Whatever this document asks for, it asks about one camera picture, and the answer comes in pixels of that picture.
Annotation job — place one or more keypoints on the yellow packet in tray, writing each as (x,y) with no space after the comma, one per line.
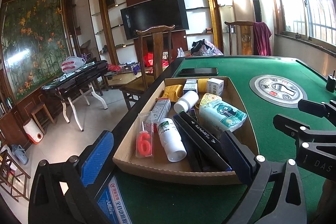
(173,92)

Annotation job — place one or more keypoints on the black television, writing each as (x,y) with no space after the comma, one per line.
(147,14)

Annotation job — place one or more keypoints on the wooden chair near table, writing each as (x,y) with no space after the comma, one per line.
(133,91)

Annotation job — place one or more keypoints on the yellow cartoon tin box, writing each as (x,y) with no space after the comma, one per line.
(207,98)

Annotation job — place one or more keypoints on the maroon cloth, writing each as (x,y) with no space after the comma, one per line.
(261,35)

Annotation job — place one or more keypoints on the flower painting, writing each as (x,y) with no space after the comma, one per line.
(34,43)

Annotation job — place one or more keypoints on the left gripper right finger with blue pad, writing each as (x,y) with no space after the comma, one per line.
(240,157)

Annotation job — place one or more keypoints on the white tissue pack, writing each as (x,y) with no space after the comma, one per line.
(222,115)

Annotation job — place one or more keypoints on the white red plastic bag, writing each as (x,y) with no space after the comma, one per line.
(72,63)

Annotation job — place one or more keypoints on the white barcode small box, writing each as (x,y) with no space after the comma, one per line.
(215,86)

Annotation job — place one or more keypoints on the red grey long box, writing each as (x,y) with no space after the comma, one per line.
(158,112)

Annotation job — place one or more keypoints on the red number candle pack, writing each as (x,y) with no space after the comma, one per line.
(144,135)

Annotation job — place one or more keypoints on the white tube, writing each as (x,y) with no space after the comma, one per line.
(171,140)

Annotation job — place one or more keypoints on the black stepper motor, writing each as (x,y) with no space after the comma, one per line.
(331,83)

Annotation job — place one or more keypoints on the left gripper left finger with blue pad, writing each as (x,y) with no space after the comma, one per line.
(92,165)

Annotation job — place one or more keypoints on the pile of clothes bags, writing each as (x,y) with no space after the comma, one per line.
(204,48)

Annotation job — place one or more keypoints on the small wooden stool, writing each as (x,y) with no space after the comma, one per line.
(42,116)

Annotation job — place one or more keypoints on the black folding side table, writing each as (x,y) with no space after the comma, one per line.
(76,85)

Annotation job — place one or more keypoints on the black marker yellow cap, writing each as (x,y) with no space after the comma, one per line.
(209,144)

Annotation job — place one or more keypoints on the white plastic bottle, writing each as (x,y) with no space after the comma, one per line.
(186,102)

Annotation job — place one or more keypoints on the black smartphone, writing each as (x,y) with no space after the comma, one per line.
(187,72)

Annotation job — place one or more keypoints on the round mahjong table control panel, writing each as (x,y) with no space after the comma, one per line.
(277,90)

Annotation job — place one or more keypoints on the wooden chair with cloth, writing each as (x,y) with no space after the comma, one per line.
(243,31)

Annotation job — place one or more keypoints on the blue white small box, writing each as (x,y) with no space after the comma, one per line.
(190,85)

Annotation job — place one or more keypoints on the white red appliance on floor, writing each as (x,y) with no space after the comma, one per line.
(33,131)

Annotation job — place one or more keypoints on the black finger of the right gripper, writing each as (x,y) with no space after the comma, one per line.
(321,110)
(301,132)

